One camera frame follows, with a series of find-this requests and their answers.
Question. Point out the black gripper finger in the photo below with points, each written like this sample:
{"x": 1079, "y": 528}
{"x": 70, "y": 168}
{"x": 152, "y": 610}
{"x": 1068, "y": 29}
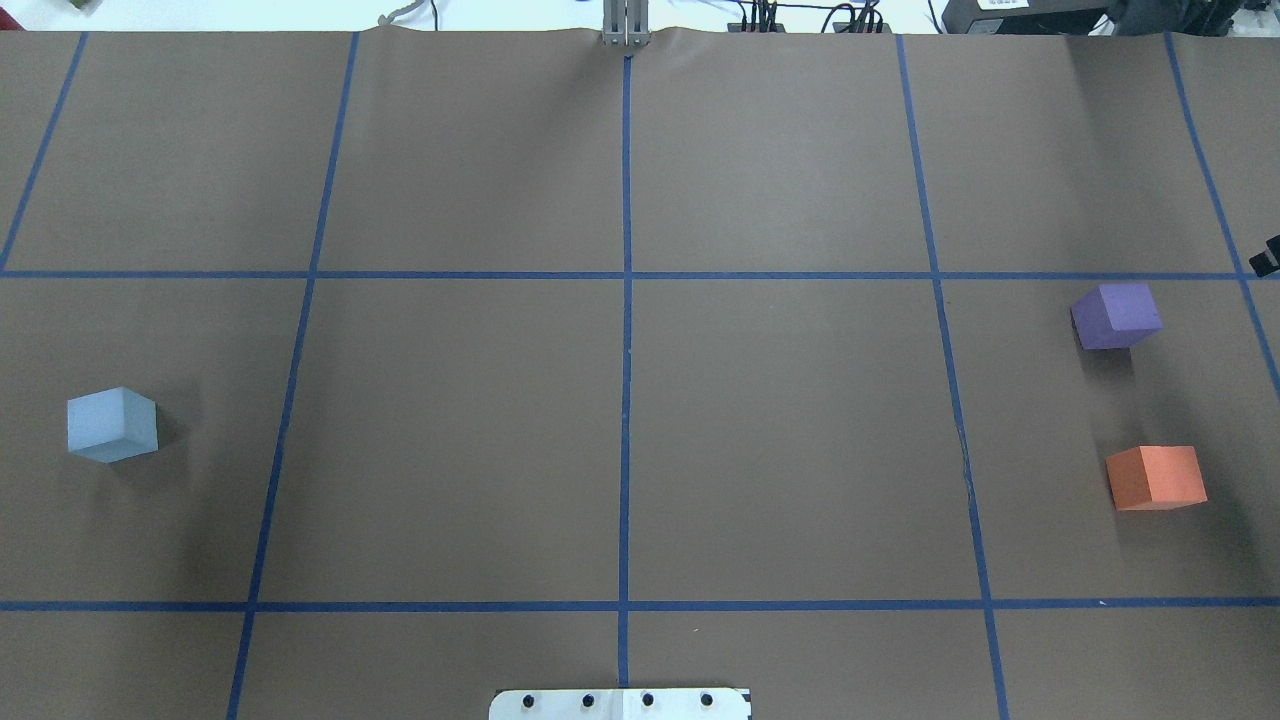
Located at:
{"x": 1266, "y": 262}

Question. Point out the light blue foam block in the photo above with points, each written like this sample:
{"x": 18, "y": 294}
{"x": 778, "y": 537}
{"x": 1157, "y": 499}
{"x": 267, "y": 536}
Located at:
{"x": 111, "y": 425}

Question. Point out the purple foam block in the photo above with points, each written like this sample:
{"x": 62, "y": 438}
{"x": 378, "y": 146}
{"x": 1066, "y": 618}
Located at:
{"x": 1115, "y": 315}

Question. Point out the orange foam block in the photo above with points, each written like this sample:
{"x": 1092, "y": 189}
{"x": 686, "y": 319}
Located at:
{"x": 1155, "y": 478}

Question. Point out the black box with label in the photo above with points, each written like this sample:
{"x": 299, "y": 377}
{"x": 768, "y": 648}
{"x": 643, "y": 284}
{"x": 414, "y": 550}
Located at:
{"x": 1070, "y": 18}

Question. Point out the black power strip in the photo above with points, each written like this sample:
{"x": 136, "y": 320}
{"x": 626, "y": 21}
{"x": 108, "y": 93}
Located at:
{"x": 777, "y": 17}

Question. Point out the olive green bean bag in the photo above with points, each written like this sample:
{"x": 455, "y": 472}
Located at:
{"x": 85, "y": 4}

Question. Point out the aluminium frame post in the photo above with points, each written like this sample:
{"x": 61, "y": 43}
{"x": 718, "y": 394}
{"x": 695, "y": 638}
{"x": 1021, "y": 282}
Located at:
{"x": 625, "y": 23}

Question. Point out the white pedestal column with base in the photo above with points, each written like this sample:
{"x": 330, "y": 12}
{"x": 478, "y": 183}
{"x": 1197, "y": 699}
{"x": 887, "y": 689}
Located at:
{"x": 622, "y": 703}

